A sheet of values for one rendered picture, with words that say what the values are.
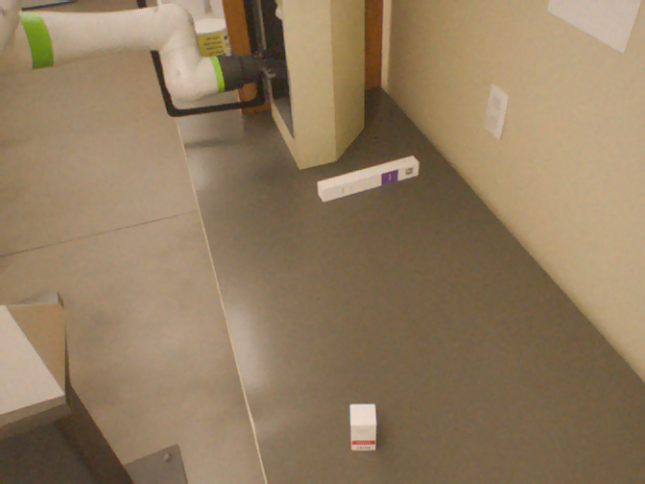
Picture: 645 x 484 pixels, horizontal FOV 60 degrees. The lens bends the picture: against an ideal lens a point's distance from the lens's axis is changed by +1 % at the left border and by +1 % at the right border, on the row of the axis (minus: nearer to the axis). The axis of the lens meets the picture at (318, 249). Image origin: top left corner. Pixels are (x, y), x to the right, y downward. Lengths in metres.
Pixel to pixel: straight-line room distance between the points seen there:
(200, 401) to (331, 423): 1.25
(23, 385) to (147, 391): 1.20
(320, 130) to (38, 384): 0.91
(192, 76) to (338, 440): 0.93
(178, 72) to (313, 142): 0.39
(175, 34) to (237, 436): 1.37
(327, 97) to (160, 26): 0.44
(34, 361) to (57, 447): 0.33
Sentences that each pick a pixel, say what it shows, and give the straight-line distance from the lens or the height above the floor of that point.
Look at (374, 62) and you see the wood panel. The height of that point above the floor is 1.03.
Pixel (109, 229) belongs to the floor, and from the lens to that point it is 3.09.
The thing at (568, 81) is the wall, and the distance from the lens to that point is 1.19.
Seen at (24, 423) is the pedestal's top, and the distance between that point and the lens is 1.22.
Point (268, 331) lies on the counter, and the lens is 1.16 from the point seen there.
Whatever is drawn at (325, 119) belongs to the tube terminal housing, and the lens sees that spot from 1.52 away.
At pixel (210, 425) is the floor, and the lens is 2.17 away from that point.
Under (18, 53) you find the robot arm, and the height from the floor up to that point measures 1.38.
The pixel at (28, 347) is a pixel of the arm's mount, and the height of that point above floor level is 1.09.
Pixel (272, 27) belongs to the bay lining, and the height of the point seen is 1.24.
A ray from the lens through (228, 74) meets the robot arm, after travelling 1.49.
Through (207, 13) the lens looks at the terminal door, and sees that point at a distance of 1.68.
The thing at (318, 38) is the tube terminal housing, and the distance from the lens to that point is 1.42.
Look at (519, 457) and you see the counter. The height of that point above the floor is 0.94.
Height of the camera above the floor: 1.84
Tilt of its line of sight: 43 degrees down
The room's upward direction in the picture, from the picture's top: 4 degrees counter-clockwise
